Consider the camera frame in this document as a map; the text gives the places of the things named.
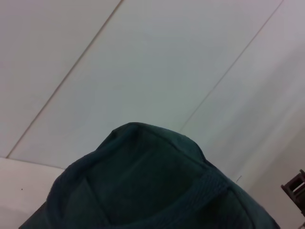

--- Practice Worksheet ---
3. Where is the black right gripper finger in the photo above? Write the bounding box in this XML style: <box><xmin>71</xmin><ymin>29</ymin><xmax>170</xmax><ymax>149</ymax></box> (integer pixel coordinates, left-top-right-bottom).
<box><xmin>280</xmin><ymin>168</ymin><xmax>305</xmax><ymax>208</ymax></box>

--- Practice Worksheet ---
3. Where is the dark teal lunch bag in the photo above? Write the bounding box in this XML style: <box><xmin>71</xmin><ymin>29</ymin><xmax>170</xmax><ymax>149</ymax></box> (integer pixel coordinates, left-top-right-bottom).
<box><xmin>18</xmin><ymin>121</ymin><xmax>282</xmax><ymax>229</ymax></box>

